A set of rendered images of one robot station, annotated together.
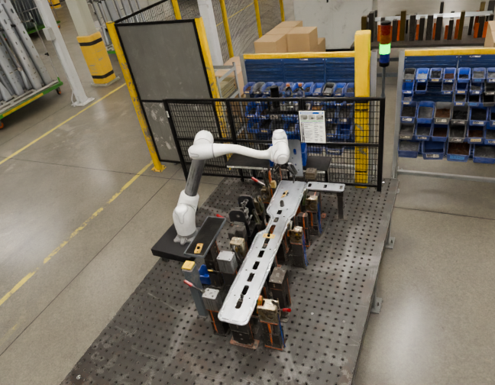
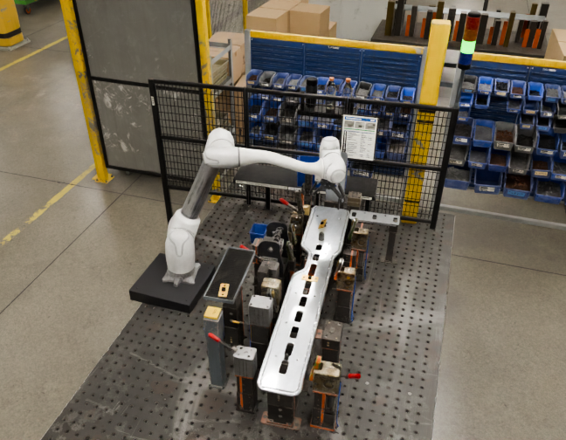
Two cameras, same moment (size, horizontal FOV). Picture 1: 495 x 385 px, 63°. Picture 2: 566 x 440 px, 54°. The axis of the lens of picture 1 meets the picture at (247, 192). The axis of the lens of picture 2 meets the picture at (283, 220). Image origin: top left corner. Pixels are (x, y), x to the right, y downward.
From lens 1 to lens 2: 0.53 m
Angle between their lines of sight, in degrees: 11
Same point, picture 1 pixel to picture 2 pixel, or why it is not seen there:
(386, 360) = not seen: outside the picture
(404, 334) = (459, 413)
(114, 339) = (86, 418)
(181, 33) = not seen: outside the picture
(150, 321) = (139, 392)
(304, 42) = (313, 24)
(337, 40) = (346, 28)
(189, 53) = (176, 19)
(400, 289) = (451, 356)
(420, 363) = not seen: outside the picture
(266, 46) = (262, 23)
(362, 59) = (437, 56)
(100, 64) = (2, 17)
